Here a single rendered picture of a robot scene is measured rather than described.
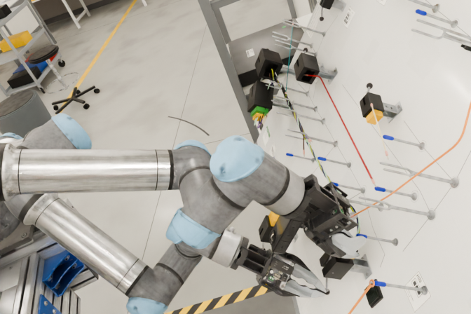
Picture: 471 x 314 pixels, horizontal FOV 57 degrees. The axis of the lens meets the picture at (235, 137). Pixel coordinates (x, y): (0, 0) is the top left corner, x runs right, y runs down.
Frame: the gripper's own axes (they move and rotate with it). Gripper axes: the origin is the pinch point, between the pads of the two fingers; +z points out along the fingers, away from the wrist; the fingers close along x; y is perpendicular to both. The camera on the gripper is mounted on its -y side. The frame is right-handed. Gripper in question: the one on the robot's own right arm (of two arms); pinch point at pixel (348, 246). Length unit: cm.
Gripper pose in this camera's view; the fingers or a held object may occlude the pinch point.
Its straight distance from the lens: 89.3
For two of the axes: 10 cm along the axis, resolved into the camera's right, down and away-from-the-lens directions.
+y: 7.0, -5.7, -4.3
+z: 7.1, 5.0, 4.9
